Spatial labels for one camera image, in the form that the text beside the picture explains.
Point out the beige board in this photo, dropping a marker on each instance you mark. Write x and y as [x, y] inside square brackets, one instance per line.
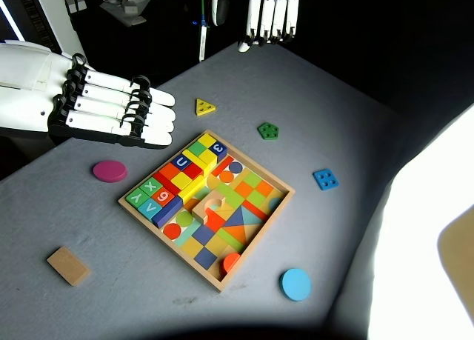
[459, 266]

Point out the pink round disc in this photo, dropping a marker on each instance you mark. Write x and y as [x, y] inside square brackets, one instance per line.
[109, 170]

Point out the tan rectangular wooden block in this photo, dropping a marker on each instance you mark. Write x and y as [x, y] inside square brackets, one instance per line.
[68, 266]

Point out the green pentagon block with holes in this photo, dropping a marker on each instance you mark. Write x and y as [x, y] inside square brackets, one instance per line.
[267, 132]

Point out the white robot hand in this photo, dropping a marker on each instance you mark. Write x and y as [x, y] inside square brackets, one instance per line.
[266, 14]
[33, 84]

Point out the white frame post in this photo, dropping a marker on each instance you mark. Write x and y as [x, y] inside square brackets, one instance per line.
[55, 14]

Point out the white stick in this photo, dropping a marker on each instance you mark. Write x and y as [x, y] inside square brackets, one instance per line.
[202, 43]

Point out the wooden block tray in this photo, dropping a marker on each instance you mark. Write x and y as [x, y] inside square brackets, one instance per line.
[218, 286]

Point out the blue round disc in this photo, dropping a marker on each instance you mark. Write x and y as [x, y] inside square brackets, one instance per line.
[296, 284]

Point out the blue square block with holes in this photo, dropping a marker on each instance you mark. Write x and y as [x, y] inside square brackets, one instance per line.
[326, 179]

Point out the grey table cloth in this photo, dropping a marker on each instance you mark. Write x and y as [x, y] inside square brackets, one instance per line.
[333, 114]

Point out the yellow triangle block with holes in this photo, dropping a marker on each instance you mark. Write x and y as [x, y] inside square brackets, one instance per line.
[204, 108]

